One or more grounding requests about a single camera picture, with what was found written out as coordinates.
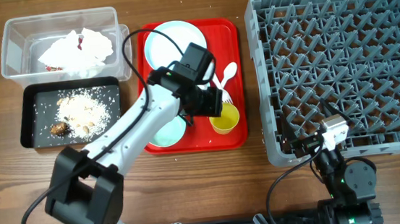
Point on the black plastic tray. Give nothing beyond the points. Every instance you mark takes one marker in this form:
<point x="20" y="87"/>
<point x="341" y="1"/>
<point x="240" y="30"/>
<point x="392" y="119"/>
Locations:
<point x="30" y="92"/>

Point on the yellow plastic cup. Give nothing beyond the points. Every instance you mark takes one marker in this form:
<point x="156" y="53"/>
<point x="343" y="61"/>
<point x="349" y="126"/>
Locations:
<point x="227" y="121"/>

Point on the red snack wrapper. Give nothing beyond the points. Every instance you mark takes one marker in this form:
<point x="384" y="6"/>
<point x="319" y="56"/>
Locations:
<point x="64" y="54"/>

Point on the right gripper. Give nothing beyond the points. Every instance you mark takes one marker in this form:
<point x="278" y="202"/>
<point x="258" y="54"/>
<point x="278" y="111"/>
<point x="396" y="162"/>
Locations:
<point x="304" y="144"/>

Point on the red serving tray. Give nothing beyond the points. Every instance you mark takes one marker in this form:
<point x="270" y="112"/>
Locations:
<point x="221" y="40"/>

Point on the grey dishwasher rack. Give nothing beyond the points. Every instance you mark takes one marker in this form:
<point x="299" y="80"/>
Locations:
<point x="345" y="53"/>

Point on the white napkin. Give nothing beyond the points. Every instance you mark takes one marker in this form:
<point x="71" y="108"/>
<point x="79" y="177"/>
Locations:
<point x="95" y="47"/>

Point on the white plastic spoon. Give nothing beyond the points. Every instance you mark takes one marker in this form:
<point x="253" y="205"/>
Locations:
<point x="229" y="72"/>

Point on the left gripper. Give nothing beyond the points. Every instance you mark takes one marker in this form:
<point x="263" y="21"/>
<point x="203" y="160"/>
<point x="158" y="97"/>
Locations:
<point x="213" y="104"/>

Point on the green bowl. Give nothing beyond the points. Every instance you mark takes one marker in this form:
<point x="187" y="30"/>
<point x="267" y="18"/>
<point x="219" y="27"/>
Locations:
<point x="170" y="133"/>

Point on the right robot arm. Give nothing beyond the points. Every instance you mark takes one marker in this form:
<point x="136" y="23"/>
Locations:
<point x="350" y="182"/>

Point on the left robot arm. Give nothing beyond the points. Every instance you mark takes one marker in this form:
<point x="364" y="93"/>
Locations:
<point x="87" y="185"/>

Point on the rice and food leftovers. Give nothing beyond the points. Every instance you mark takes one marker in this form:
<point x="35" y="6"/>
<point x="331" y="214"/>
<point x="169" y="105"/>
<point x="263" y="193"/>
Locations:
<point x="63" y="117"/>

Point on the light blue plate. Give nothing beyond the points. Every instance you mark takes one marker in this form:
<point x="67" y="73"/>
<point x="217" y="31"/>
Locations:
<point x="160" y="51"/>

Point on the clear plastic bin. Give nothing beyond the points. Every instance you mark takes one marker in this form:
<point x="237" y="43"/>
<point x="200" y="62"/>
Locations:
<point x="25" y="39"/>

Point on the white plastic fork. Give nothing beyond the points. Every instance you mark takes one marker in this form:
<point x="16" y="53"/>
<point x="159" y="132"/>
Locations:
<point x="226" y="98"/>

